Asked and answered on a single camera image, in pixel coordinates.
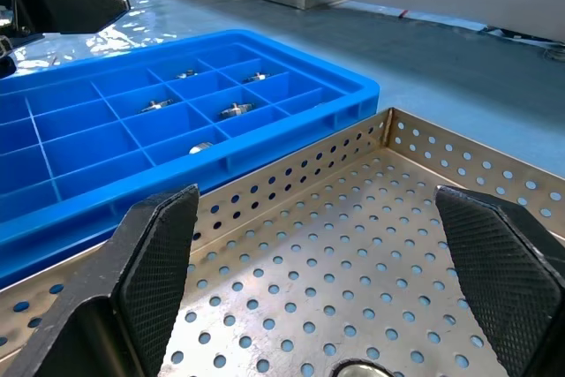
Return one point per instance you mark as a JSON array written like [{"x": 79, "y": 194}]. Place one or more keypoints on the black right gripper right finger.
[{"x": 499, "y": 271}]

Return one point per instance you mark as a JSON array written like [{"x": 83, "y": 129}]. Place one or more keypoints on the black hexagonal tray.
[{"x": 75, "y": 6}]

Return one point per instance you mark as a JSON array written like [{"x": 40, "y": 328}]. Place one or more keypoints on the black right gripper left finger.
[{"x": 145, "y": 271}]

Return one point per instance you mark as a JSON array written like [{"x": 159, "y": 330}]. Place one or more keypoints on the blue compartment tray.
[{"x": 66, "y": 138}]

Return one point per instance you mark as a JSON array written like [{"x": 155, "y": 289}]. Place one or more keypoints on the perforated metal tray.
[{"x": 335, "y": 262}]

